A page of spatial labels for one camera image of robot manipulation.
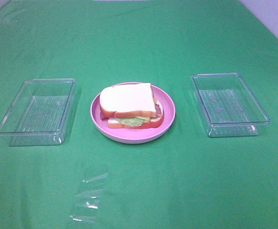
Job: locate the clear left plastic tray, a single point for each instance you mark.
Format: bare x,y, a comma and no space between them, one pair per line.
40,113

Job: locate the pink round plate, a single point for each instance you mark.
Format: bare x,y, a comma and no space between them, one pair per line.
136,136

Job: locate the toy bread slice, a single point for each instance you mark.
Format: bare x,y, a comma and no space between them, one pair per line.
128,100
151,123

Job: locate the clear plastic tray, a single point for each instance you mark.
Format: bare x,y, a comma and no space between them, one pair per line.
227,106
40,113

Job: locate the clear right plastic tray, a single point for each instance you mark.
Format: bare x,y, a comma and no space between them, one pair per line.
227,106

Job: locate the toy bacon strip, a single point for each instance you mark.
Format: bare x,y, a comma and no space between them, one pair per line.
158,110
103,117

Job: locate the green tablecloth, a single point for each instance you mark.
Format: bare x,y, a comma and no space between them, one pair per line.
184,179

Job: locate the green toy lettuce leaf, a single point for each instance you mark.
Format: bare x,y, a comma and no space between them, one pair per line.
131,121

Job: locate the yellow toy cheese slice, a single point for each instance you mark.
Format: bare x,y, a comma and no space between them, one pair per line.
146,118

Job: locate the clear plastic film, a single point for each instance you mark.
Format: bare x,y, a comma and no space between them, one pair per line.
87,198

